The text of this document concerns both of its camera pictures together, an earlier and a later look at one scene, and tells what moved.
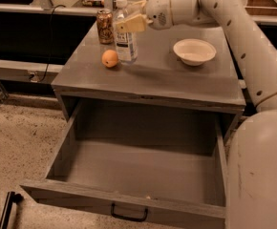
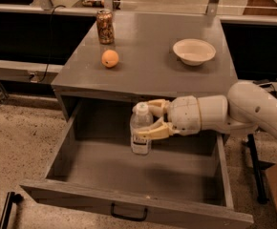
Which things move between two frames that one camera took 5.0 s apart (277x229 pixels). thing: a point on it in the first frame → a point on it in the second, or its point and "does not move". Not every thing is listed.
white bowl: x=193 y=52 does not move
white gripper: x=159 y=10 → x=183 y=114
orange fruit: x=110 y=58 does not move
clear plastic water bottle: x=125 y=43 → x=140 y=119
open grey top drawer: x=138 y=159 does not move
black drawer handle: x=129 y=218 does not move
